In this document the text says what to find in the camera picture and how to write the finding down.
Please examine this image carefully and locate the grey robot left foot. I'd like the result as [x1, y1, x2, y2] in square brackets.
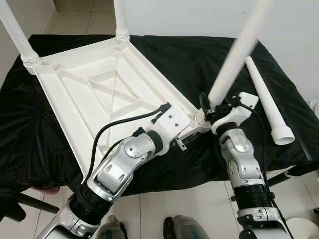
[97, 215, 128, 239]

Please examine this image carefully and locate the white round stool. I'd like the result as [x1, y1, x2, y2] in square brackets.
[287, 217, 319, 239]

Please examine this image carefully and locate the grey robot foot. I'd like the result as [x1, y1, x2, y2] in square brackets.
[163, 215, 210, 239]
[97, 215, 128, 239]

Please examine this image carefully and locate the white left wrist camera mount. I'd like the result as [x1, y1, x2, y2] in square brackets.
[150, 104, 192, 150]

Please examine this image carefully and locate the white rounded plastic object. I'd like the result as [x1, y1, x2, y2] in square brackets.
[309, 100, 319, 118]

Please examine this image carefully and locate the grey robot right foot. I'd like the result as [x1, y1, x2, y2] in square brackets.
[163, 215, 210, 239]

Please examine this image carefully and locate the white plastic children table top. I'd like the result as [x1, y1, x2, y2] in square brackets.
[25, 34, 214, 175]

